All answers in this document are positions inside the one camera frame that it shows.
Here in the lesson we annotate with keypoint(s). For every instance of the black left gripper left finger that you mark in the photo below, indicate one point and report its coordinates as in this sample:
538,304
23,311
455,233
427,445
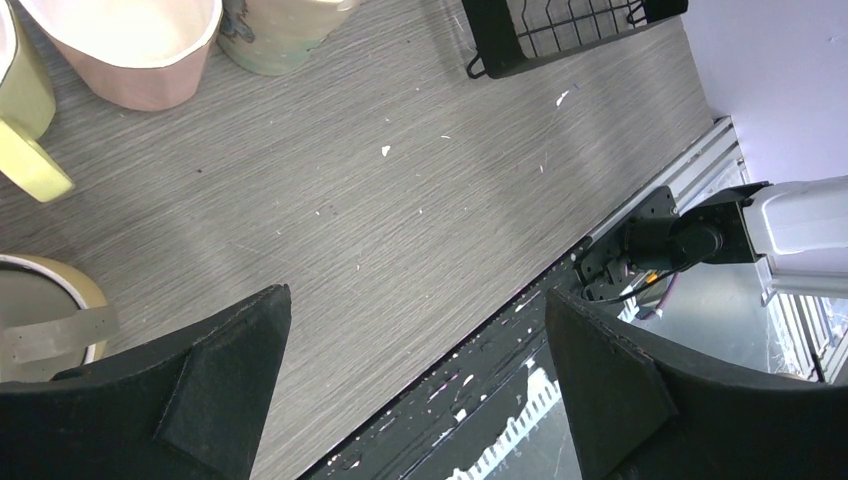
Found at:
191,404

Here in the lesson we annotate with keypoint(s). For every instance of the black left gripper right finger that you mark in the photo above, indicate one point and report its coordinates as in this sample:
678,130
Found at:
641,406

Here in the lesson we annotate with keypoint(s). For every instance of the pale yellow faceted mug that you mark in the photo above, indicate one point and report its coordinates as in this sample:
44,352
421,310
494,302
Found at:
28,107

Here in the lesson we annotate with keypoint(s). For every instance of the pink faceted mug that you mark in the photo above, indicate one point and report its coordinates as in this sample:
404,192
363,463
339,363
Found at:
143,55

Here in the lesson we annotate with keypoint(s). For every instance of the tall cream dragon mug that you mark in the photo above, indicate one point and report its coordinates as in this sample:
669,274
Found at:
275,37

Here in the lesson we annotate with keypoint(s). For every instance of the black wire dish rack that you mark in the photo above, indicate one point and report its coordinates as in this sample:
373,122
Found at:
513,37

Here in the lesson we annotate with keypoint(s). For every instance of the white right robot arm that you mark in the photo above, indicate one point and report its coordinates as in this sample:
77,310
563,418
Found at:
742,224

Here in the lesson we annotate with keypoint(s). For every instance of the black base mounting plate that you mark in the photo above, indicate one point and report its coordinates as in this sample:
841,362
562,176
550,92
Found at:
395,442

